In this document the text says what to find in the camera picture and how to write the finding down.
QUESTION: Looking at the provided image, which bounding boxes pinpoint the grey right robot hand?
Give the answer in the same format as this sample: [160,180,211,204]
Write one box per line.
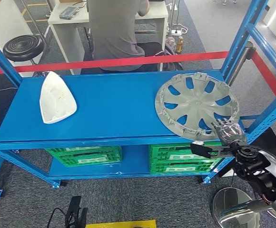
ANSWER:
[211,118,248,147]

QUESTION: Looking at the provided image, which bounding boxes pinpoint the dark metal stanchion post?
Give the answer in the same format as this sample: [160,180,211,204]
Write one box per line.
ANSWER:
[226,41,256,87]

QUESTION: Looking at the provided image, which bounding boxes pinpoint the amber drink bottle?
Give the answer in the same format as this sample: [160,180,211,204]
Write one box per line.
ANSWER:
[175,36,184,54]

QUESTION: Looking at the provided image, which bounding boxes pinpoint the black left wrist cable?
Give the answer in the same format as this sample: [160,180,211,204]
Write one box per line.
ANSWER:
[47,208,67,228]

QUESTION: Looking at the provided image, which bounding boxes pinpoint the white mirror shell part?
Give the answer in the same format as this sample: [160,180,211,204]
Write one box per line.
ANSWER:
[39,71,78,124]

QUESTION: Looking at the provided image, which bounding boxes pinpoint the long blue steel rack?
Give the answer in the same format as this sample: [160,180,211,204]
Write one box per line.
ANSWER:
[0,0,276,190]

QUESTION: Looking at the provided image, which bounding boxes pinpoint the white power strip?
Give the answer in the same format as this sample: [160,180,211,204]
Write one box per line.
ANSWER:
[171,28,188,36]

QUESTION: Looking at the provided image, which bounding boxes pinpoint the black round stool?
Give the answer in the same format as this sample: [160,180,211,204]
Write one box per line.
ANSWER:
[2,34,45,76]

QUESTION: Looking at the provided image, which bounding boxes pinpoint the clear plastic parts case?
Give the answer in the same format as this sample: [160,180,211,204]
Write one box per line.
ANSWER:
[58,6,80,20]

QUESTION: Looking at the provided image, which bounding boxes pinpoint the chrome stanchion with post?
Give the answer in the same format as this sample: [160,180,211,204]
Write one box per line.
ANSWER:
[212,188,275,228]

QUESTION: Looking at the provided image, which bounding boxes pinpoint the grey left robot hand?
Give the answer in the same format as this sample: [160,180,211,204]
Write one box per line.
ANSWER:
[79,208,88,228]

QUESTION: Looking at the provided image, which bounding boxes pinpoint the white cabinet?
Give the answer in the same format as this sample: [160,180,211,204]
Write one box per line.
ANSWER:
[0,0,43,78]

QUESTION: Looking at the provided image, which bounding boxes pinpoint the yellow floor tape square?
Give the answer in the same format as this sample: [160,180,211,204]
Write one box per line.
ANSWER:
[85,219,157,228]

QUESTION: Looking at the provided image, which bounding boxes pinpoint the grey plastic wheel hubcap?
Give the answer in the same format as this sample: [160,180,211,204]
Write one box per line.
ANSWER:
[154,72,240,141]

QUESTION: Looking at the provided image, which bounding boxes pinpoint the grey patterned bag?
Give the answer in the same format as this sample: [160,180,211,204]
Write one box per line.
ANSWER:
[163,36,184,71]

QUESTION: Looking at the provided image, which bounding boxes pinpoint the long red barrier belt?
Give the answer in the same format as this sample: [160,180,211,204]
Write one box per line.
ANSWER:
[0,51,229,76]

